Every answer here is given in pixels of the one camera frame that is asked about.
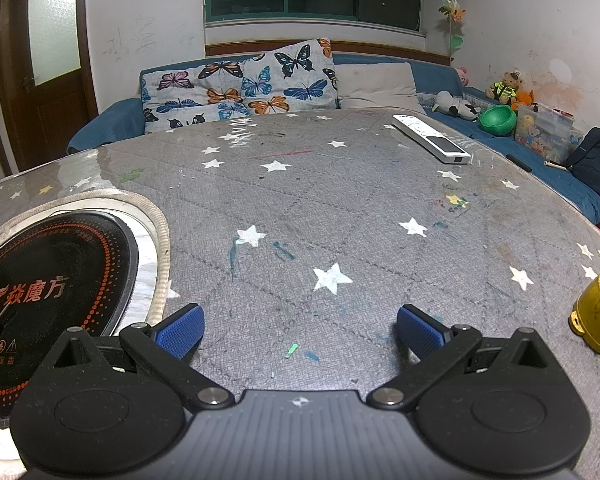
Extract teddy bear in yellow vest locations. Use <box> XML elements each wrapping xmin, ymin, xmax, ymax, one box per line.
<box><xmin>485</xmin><ymin>67</ymin><xmax>525</xmax><ymax>106</ymax></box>

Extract butterfly print pillow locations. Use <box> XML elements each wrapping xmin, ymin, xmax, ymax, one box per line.
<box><xmin>139</xmin><ymin>37</ymin><xmax>340</xmax><ymax>135</ymax></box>

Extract white rectangular device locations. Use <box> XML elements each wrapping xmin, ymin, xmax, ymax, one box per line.
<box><xmin>392</xmin><ymin>114</ymin><xmax>472</xmax><ymax>166</ymax></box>

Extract green plastic bowl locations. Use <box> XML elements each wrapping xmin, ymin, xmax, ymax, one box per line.
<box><xmin>478</xmin><ymin>105</ymin><xmax>518</xmax><ymax>137</ymax></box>

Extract round black induction cooktop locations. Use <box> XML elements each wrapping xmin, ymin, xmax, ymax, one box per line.
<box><xmin>0</xmin><ymin>195</ymin><xmax>168</xmax><ymax>433</ymax></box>

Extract blue sofa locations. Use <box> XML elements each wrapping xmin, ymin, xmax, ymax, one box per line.
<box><xmin>67</xmin><ymin>51</ymin><xmax>600</xmax><ymax>226</ymax></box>

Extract clear plastic toy box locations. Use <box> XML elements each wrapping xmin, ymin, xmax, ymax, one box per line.
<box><xmin>514</xmin><ymin>102</ymin><xmax>585</xmax><ymax>163</ymax></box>

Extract black and white plush cow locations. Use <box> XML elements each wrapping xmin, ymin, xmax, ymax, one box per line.
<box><xmin>431</xmin><ymin>91</ymin><xmax>482</xmax><ymax>122</ymax></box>

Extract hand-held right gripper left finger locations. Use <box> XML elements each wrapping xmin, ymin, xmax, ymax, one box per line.
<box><xmin>51</xmin><ymin>304</ymin><xmax>234</xmax><ymax>409</ymax></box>

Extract wooden door with frosted glass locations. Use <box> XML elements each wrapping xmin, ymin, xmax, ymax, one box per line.
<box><xmin>0</xmin><ymin>0</ymin><xmax>101</xmax><ymax>173</ymax></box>

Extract dark backpack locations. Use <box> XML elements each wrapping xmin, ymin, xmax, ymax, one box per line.
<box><xmin>565</xmin><ymin>127</ymin><xmax>600</xmax><ymax>206</ymax></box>

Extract beige pillow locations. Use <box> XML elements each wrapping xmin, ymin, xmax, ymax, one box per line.
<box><xmin>334</xmin><ymin>61</ymin><xmax>426</xmax><ymax>113</ymax></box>

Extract paper flower pinwheel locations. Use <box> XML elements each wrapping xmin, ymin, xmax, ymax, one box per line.
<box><xmin>439</xmin><ymin>0</ymin><xmax>467</xmax><ymax>66</ymax></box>

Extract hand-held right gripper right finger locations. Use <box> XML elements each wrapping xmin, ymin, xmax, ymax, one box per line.
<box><xmin>366</xmin><ymin>304</ymin><xmax>549</xmax><ymax>409</ymax></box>

